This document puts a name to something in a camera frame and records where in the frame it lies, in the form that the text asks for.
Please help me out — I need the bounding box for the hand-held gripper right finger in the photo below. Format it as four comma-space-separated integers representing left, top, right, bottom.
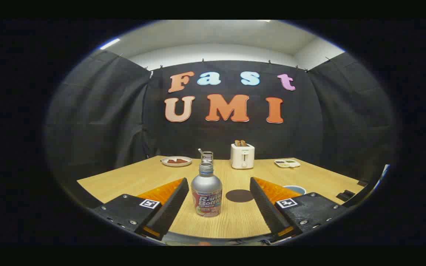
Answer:
249, 177, 348, 239

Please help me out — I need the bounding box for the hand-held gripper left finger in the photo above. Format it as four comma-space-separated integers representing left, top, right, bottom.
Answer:
94, 177, 190, 241

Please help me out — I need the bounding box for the dark brown round coaster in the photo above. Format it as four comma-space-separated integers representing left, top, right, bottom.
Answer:
226, 189, 254, 203

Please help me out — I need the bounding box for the white cup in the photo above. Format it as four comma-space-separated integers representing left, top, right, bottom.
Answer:
283, 185, 307, 195

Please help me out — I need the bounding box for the silver juice bottle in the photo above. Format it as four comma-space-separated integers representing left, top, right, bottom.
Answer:
191, 161, 223, 217

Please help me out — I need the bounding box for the wooden table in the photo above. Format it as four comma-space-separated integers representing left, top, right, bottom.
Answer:
77, 155, 365, 239

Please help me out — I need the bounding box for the small white food tray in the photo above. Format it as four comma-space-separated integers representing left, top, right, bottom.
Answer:
274, 159, 301, 168

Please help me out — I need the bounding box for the white plate with food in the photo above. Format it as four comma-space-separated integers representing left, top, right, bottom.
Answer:
161, 156, 192, 167

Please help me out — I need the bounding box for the white toaster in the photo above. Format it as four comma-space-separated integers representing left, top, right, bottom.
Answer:
230, 143, 255, 170

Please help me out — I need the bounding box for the clear glass jar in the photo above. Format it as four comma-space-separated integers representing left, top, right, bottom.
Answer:
197, 148, 214, 164

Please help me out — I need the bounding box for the black backdrop cloth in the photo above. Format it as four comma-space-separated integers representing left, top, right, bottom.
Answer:
45, 50, 396, 185

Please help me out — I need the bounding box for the ceiling light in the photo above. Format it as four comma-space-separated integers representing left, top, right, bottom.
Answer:
99, 38, 121, 50

